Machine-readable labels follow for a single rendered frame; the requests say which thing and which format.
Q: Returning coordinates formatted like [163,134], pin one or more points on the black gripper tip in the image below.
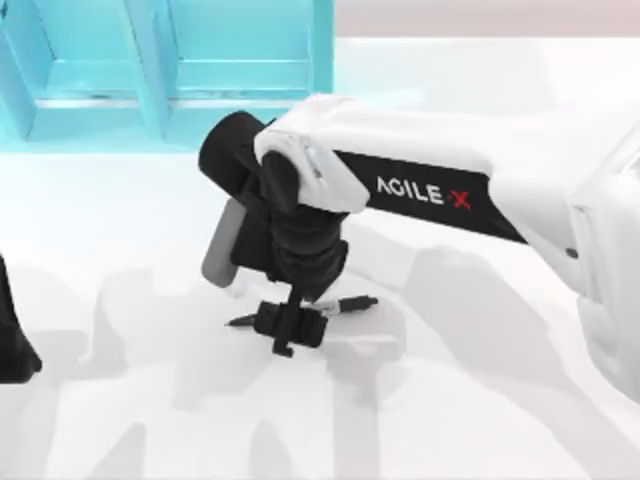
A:
[12,340]

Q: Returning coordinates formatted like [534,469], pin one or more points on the black pen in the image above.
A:
[352,303]

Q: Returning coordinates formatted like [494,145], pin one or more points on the light blue rack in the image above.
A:
[150,75]

